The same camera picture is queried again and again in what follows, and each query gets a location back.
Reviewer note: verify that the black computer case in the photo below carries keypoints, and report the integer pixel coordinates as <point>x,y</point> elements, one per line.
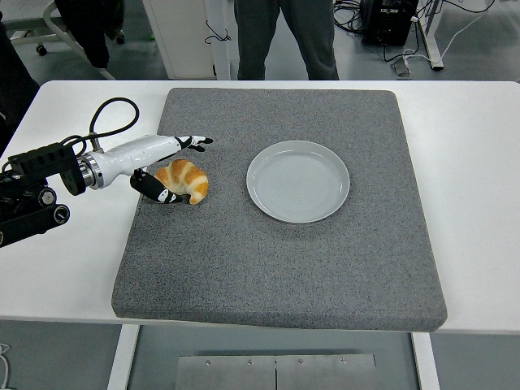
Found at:
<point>388,22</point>

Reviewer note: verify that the person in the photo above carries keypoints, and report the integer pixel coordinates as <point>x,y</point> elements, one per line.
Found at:
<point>260,40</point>
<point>12,81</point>
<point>89,32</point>

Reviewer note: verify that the white table leg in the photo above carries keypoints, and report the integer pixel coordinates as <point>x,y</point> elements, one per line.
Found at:
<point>122,357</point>
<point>426,361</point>

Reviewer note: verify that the grey round plate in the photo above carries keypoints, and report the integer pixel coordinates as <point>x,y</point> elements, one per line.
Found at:
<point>296,183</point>

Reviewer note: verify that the white desk leg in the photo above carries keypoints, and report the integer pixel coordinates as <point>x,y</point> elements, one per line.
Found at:
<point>431,36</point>

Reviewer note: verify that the golden croissant bread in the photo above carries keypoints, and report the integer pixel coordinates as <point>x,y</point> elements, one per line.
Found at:
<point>187,178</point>

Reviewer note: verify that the grey speckled mat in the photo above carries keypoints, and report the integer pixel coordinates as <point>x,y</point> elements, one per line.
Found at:
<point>284,264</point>

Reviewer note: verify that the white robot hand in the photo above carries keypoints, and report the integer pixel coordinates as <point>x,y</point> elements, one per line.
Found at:
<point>138,152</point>

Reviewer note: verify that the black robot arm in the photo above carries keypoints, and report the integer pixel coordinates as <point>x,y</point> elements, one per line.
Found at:
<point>36,160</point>

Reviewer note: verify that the white upright post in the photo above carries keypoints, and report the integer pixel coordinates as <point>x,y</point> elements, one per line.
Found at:
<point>219,57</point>

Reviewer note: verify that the white wheeled tube frame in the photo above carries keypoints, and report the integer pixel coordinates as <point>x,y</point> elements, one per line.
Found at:
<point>67,39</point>

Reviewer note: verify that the white cabinet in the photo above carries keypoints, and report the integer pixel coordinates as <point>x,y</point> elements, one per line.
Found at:
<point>178,40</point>

